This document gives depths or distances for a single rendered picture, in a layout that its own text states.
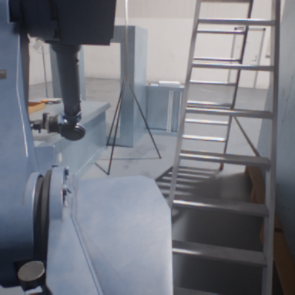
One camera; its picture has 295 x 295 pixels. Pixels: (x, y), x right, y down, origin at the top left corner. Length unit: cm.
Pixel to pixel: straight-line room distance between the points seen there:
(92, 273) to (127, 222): 15
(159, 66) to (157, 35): 121
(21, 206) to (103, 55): 1143
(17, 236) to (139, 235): 29
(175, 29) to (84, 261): 1084
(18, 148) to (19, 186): 12
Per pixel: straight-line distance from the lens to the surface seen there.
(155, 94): 424
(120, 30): 351
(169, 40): 1125
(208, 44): 1111
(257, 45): 1121
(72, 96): 177
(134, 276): 63
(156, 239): 68
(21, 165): 79
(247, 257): 141
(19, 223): 73
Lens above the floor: 132
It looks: 21 degrees down
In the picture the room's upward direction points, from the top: 2 degrees clockwise
